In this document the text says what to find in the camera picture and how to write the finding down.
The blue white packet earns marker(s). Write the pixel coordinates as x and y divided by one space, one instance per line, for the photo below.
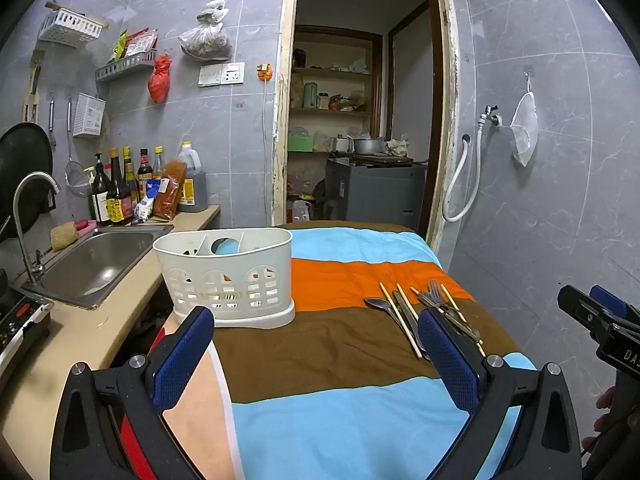
149 202

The grey washing machine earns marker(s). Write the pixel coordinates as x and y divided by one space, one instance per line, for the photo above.
375 192

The soy sauce bottle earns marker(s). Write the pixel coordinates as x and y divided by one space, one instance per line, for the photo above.
119 195

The yellow cap sauce bottle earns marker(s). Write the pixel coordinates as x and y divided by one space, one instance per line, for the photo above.
130 170

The clear bag of dried goods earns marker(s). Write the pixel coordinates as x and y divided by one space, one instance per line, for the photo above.
207 40

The metal mesh strainer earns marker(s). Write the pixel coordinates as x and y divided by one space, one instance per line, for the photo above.
77 180

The white mesh bag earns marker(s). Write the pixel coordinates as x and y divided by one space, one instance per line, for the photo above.
525 127

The black wok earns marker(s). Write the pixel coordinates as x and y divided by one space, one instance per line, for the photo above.
22 170

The red seasoning packets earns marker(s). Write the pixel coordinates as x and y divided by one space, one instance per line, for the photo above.
142 42

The metal table knife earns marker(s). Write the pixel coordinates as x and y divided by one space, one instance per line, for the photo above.
404 310

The clear glass bottle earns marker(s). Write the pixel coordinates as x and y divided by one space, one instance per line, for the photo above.
158 162

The striped blanket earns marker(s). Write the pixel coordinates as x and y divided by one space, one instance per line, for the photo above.
325 360

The red plastic bag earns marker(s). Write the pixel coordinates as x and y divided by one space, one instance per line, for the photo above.
160 80

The white wall socket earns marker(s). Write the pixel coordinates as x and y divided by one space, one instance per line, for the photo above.
233 73

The yellow green snack packet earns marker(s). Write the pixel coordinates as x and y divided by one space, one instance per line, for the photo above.
119 47

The grey wall shelf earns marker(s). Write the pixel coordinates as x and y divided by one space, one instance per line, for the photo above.
125 67

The dark pump bottle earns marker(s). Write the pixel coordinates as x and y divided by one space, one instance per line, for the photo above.
99 195

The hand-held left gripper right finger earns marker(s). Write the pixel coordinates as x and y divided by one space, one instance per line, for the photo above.
447 360

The stainless steel sink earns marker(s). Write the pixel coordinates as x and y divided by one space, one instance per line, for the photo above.
100 265

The orange plug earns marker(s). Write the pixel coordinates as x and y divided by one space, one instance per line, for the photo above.
265 71

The pink cloth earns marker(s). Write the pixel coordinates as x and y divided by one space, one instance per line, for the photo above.
85 226

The wooden door frame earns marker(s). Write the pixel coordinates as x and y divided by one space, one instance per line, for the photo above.
282 110

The white wall switch panel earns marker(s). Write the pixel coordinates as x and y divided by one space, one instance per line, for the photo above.
210 75

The orange spice packet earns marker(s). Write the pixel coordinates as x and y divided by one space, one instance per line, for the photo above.
170 192

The dark vinegar bottle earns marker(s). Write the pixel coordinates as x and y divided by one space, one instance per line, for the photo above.
144 167

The large oil jug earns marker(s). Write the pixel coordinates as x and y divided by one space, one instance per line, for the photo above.
194 180

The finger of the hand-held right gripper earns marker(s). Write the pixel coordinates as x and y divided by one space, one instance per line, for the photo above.
582 307
609 300

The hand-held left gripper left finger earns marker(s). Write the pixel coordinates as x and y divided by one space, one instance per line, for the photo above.
182 360

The dark thin metal utensil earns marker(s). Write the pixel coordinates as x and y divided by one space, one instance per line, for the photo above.
452 317

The white plastic jug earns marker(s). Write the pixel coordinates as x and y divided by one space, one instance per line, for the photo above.
301 211

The metal spoon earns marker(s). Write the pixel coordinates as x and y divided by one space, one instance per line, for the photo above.
378 303

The metal faucet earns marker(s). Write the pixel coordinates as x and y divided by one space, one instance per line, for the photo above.
20 220

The green thermos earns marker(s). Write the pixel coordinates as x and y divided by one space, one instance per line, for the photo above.
310 96

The wooden shelf unit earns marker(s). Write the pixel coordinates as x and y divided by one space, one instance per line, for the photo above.
332 72

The white plastic utensil caddy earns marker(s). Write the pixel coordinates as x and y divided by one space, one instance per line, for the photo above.
225 285

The person's right hand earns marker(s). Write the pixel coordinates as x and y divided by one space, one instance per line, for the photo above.
607 402

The white hanging box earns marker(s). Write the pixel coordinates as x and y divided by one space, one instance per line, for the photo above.
90 116

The green box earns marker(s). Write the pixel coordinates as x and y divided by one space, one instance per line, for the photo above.
301 144

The wooden spatula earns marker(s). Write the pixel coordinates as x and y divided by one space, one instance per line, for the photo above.
33 90

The wall water tap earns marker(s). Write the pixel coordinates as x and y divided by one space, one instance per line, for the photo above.
491 116

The white plastic wall basket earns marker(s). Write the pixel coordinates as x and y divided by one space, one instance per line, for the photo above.
70 25

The yellow sponge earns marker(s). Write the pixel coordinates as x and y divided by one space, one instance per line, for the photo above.
63 237

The metal pot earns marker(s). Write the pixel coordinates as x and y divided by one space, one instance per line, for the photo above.
368 146

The metal fork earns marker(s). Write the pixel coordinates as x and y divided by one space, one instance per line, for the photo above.
435 291

